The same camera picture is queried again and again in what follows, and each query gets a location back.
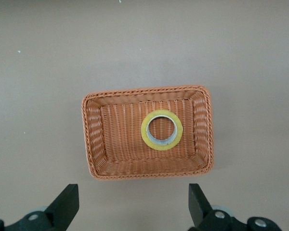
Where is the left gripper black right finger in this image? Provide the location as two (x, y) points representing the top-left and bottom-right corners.
(187, 183), (284, 231)

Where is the brown wicker basket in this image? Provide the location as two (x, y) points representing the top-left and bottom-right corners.
(81, 84), (215, 181)

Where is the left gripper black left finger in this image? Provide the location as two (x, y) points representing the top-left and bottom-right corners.
(0, 183), (80, 231)

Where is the beige bread piece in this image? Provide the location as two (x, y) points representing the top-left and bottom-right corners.
(141, 109), (184, 152)

